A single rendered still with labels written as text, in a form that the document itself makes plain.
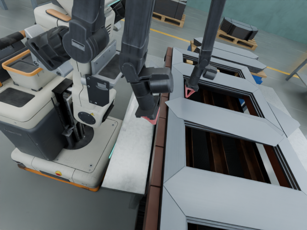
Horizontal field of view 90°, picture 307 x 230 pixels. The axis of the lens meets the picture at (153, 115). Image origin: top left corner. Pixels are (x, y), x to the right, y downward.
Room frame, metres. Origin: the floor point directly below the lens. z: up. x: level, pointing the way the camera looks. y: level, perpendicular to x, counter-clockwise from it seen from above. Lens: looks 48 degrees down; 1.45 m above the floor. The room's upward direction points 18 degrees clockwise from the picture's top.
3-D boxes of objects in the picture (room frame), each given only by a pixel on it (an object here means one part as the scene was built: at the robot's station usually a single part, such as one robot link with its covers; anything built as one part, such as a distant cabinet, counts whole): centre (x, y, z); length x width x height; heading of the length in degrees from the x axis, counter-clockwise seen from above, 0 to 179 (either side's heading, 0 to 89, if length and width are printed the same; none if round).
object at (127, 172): (0.84, 0.10, 0.67); 1.30 x 0.20 x 0.03; 7
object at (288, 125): (1.01, -0.96, 0.77); 0.45 x 0.20 x 0.04; 7
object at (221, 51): (1.74, -0.56, 0.82); 0.80 x 0.40 x 0.06; 97
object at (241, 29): (5.35, -1.59, 0.20); 1.20 x 0.80 x 0.41; 87
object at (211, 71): (0.83, -0.20, 1.05); 0.12 x 0.09 x 0.12; 92
